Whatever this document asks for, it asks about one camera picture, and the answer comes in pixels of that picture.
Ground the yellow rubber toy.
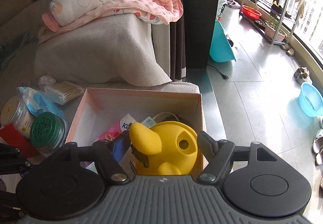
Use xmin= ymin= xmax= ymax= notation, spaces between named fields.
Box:
xmin=129 ymin=121 xmax=198 ymax=175

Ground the green lid glass jar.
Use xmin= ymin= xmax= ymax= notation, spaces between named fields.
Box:
xmin=29 ymin=112 xmax=67 ymax=156

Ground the tissue packet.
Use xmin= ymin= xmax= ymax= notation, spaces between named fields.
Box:
xmin=98 ymin=114 xmax=136 ymax=141

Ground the pink cardboard box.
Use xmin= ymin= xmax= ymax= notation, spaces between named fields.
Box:
xmin=66 ymin=88 xmax=206 ymax=146

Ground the blue face mask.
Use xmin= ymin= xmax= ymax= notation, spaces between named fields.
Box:
xmin=141 ymin=111 xmax=180 ymax=128

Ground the cotton swab bag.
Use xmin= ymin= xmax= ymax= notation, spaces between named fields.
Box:
xmin=44 ymin=81 xmax=85 ymax=105

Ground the blue mask package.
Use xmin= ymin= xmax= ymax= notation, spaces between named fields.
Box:
xmin=17 ymin=86 xmax=65 ymax=119

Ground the potted plant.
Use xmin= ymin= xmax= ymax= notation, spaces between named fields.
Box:
xmin=264 ymin=18 xmax=287 ymax=42

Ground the white tea canister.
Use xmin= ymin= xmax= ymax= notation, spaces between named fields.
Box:
xmin=1 ymin=95 xmax=35 ymax=139

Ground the metal shelf rack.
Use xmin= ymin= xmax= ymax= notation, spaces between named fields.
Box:
xmin=239 ymin=0 xmax=304 ymax=46

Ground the dark curtain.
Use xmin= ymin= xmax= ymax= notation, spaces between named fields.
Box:
xmin=170 ymin=0 xmax=218 ymax=81

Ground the teal plastic stool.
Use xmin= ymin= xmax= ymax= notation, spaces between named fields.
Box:
xmin=210 ymin=21 xmax=237 ymax=63

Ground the beige sofa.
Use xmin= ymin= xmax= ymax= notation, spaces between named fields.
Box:
xmin=0 ymin=0 xmax=200 ymax=94

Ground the red paper packet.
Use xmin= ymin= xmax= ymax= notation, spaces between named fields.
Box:
xmin=0 ymin=124 xmax=40 ymax=158

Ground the red plastic basin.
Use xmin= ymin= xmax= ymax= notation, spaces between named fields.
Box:
xmin=241 ymin=5 xmax=262 ymax=20

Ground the light blue plastic basin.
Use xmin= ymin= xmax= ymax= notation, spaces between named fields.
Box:
xmin=298 ymin=83 xmax=323 ymax=118

